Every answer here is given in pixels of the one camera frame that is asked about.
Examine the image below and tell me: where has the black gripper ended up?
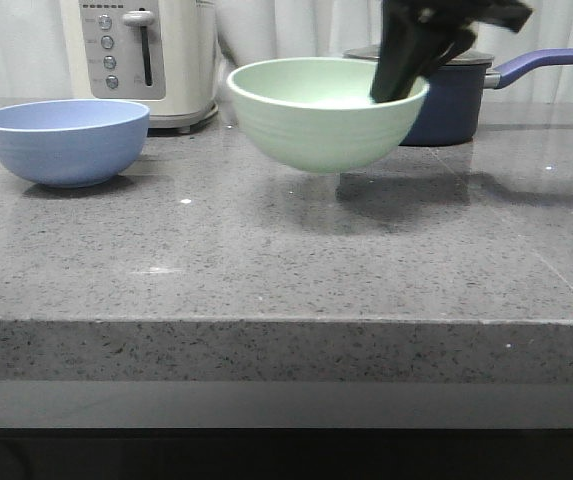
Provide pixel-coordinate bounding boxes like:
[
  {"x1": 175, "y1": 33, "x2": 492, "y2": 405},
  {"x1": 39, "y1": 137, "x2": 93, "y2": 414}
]
[{"x1": 370, "y1": 0, "x2": 533, "y2": 102}]

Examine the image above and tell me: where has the light green bowl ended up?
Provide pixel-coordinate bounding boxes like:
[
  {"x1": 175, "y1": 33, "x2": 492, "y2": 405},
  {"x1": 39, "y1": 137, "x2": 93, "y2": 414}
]
[{"x1": 227, "y1": 57, "x2": 429, "y2": 173}]

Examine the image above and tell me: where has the blue bowl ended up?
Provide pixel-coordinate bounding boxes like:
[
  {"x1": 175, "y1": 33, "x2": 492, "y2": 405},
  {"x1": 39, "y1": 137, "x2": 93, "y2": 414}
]
[{"x1": 0, "y1": 99, "x2": 150, "y2": 188}]

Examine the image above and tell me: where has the glass lid with blue knob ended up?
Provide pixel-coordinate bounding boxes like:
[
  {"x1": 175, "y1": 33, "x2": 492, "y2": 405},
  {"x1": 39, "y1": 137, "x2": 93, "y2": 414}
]
[{"x1": 344, "y1": 44, "x2": 494, "y2": 66}]

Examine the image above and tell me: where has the dark blue saucepan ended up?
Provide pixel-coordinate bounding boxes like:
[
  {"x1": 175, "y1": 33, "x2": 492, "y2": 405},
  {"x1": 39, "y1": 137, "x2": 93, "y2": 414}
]
[{"x1": 402, "y1": 48, "x2": 573, "y2": 147}]

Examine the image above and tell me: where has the cream white toaster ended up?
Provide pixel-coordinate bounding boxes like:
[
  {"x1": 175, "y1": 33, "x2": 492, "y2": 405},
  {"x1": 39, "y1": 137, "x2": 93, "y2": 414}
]
[{"x1": 60, "y1": 0, "x2": 220, "y2": 132}]

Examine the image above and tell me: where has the white curtain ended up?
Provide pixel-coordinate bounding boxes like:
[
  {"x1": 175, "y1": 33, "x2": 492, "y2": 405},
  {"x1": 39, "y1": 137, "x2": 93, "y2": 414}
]
[{"x1": 0, "y1": 1, "x2": 573, "y2": 103}]

